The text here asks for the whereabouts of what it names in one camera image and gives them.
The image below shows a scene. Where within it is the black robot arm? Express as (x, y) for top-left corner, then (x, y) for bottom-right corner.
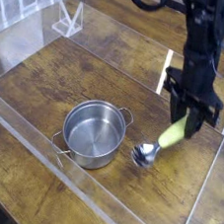
(164, 0), (224, 138)

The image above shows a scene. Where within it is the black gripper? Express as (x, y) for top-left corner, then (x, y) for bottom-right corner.
(164, 46), (223, 139)

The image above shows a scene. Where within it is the black cable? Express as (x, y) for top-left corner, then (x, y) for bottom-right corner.
(121, 0), (172, 16)

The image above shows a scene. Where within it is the clear acrylic triangle bracket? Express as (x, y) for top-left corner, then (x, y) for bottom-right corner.
(52, 0), (84, 37)

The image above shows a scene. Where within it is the green handled metal spoon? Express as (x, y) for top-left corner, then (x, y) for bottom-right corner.
(130, 116), (187, 168)

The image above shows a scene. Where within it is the stainless steel pot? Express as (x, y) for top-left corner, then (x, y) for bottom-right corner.
(51, 100), (134, 170)

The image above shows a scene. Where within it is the clear acrylic front barrier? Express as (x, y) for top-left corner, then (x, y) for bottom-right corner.
(0, 98), (146, 224)

